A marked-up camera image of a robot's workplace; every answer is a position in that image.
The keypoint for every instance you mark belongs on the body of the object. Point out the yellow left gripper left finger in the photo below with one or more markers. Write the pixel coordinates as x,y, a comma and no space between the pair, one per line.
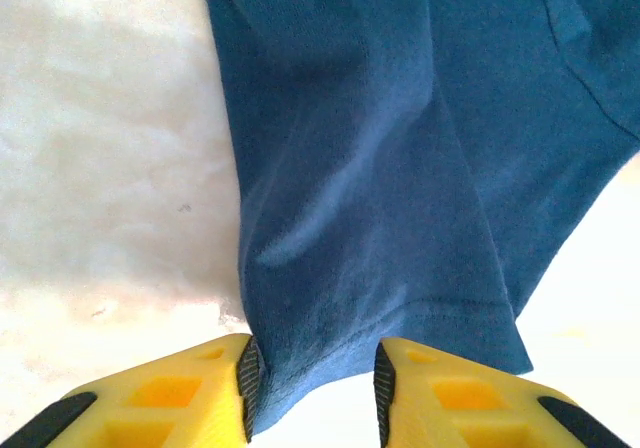
200,408

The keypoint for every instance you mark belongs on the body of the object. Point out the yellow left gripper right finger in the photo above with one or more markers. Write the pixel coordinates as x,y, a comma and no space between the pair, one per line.
450,413

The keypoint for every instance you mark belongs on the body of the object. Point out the blue t-shirt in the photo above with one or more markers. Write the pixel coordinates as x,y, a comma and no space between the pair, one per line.
375,168

